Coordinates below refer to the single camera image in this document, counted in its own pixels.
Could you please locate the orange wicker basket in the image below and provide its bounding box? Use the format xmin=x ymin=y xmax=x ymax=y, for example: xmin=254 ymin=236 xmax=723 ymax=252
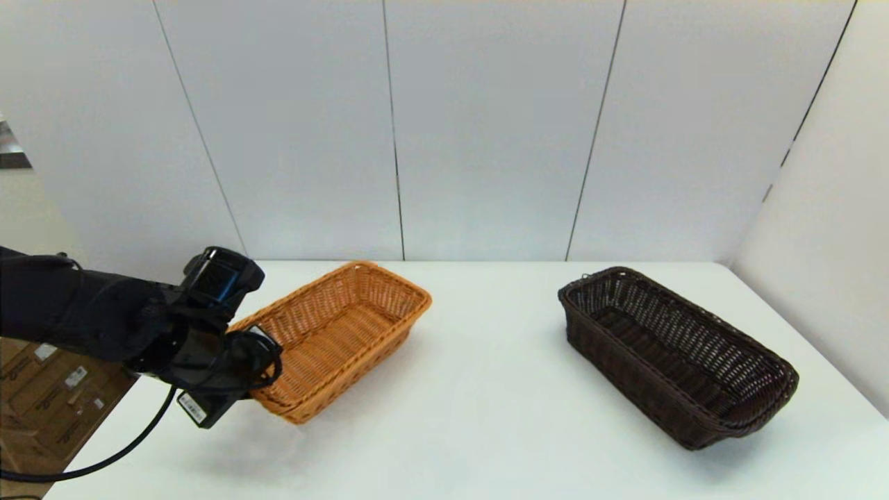
xmin=229 ymin=260 xmax=433 ymax=425

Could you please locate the dark brown wicker basket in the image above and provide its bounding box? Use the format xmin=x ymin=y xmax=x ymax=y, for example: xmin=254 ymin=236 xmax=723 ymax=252
xmin=558 ymin=267 xmax=800 ymax=451

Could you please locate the brown cardboard box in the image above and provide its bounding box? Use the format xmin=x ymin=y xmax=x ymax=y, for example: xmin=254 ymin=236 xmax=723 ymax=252
xmin=0 ymin=358 xmax=120 ymax=417
xmin=0 ymin=338 xmax=67 ymax=383
xmin=0 ymin=375 xmax=136 ymax=487

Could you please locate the small left wrist camera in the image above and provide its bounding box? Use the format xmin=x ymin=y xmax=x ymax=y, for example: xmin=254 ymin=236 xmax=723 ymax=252
xmin=243 ymin=324 xmax=282 ymax=351

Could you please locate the grey metal wall fixture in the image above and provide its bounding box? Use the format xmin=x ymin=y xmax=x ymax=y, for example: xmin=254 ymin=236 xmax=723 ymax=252
xmin=0 ymin=118 xmax=33 ymax=170

